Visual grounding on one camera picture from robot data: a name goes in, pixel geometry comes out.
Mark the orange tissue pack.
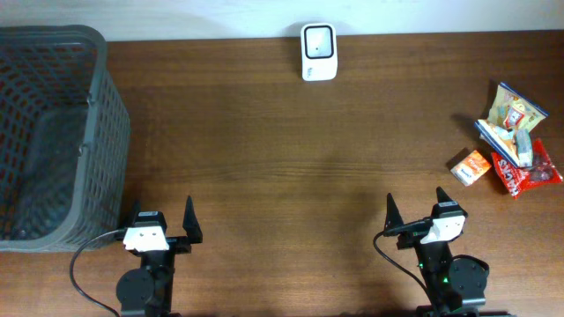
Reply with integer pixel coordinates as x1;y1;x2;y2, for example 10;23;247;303
450;151;492;187

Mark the teal tissue pack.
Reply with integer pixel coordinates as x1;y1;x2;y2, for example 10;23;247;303
516;129;533;168

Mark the red snack bag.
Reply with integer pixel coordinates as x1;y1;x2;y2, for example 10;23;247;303
491;138;563;199

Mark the yellow wet wipes pack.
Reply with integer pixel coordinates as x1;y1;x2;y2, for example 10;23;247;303
474;82;549;168

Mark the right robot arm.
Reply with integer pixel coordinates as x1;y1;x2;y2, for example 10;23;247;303
373;187;509;317

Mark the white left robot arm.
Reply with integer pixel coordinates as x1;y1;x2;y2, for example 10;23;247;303
115;196;203;317

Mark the white barcode scanner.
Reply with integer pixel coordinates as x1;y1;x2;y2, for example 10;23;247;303
301;23;338;82

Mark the grey plastic mesh basket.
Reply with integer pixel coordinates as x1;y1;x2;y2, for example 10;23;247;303
1;26;131;253

